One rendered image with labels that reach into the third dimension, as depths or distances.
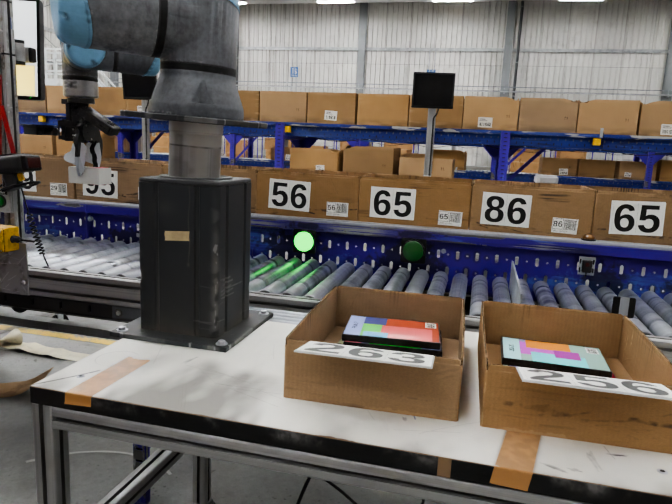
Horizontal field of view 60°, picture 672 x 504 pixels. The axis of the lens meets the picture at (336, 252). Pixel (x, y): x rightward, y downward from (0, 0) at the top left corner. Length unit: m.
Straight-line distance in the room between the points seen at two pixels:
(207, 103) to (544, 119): 5.62
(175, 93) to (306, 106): 5.73
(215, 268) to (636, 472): 0.79
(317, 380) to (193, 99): 0.58
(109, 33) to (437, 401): 0.85
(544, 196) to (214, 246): 1.22
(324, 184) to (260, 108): 4.98
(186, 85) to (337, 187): 1.03
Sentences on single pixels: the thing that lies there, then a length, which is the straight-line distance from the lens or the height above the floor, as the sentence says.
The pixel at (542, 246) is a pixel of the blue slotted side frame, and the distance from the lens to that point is 2.01.
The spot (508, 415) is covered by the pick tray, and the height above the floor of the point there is 0.77.
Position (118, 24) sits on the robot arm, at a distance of 1.17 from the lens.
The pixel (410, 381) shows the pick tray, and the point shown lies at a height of 0.81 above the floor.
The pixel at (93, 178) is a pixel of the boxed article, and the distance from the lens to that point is 1.76.
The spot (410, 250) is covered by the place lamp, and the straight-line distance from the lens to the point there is 2.00.
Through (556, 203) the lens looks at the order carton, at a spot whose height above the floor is 1.00.
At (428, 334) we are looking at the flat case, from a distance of 1.17.
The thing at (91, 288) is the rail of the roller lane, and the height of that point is 0.71.
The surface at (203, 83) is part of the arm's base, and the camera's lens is 1.18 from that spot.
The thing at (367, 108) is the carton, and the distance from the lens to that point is 6.70.
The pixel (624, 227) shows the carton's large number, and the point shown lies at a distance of 2.10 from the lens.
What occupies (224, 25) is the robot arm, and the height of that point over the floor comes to 1.37.
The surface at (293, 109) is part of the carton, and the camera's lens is 6.92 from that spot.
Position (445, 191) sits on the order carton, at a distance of 2.04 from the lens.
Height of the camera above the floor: 1.16
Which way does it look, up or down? 11 degrees down
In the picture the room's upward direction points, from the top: 3 degrees clockwise
